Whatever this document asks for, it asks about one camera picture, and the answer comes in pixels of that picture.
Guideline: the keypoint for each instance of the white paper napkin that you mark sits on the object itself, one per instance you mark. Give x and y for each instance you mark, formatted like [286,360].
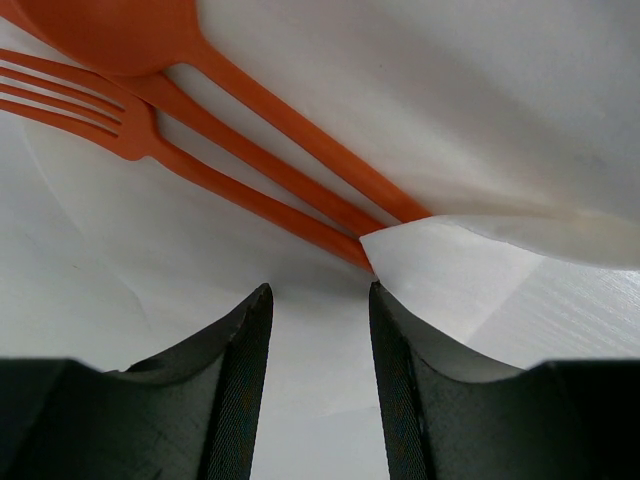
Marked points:
[516,123]

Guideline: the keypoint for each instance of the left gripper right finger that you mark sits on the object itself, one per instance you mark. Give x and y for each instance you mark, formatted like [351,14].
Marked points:
[449,412]

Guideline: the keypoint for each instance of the orange plastic fork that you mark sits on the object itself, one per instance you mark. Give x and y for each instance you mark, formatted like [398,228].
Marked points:
[118,121]

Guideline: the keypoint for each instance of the orange plastic spoon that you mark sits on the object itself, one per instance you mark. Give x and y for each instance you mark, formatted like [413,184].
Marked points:
[138,38]

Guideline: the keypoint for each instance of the orange plastic knife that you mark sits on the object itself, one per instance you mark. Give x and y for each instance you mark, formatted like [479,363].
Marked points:
[161,92]

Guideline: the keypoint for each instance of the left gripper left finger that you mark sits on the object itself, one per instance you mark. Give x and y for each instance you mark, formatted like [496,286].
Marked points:
[188,412]

